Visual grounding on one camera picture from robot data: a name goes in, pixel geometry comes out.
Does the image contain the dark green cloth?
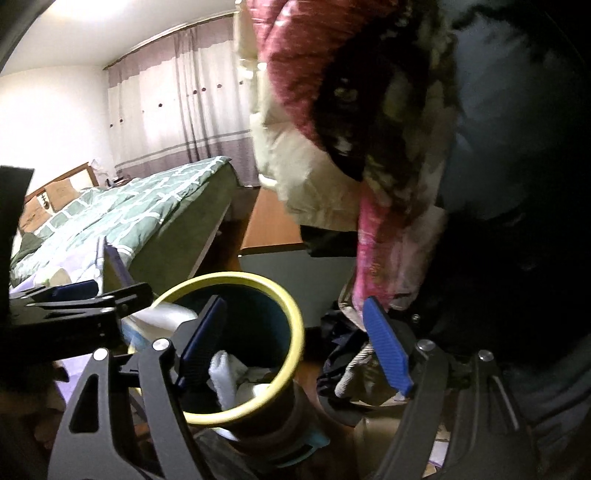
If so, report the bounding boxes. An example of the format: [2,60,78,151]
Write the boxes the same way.
[11,233,40,268]

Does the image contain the pink floral cloth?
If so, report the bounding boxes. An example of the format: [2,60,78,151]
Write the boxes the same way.
[339,194,444,319]

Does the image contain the cream down jacket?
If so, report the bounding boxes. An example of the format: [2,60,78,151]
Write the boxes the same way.
[233,0,365,232]

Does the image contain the red down jacket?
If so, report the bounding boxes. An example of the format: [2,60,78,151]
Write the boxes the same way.
[247,0,370,153]

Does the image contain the wooden cabinet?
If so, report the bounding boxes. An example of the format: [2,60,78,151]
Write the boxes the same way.
[240,187,361,305]

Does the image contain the pink and white curtain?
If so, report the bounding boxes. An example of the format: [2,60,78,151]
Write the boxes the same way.
[106,18,264,185]

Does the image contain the brown pillow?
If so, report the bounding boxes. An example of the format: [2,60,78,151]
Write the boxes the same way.
[45,180,75,210]
[21,198,47,232]

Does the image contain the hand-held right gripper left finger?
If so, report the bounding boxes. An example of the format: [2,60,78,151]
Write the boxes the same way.
[48,294,229,480]

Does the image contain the dark bag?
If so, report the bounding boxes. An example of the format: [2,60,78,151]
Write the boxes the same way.
[316,305,384,407]

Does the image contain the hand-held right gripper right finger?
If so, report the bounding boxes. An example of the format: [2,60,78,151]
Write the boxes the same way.
[363,296,541,480]

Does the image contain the white rope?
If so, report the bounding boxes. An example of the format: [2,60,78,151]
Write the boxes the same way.
[335,344,375,398]

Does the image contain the wooden bed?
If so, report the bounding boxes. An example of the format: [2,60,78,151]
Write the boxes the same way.
[9,156,245,296]

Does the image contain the dark coat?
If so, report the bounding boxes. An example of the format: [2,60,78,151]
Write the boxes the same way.
[416,0,591,416]

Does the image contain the white tissues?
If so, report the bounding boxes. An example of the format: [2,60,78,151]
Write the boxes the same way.
[208,350,273,411]

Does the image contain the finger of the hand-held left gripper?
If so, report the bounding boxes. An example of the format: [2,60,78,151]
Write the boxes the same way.
[0,282,154,365]
[14,280,99,303]

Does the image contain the yellow rimmed trash bin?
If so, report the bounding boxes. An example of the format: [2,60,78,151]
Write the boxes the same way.
[128,271,305,428]

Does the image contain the leopard print scarf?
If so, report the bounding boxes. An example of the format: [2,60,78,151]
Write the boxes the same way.
[314,0,462,222]

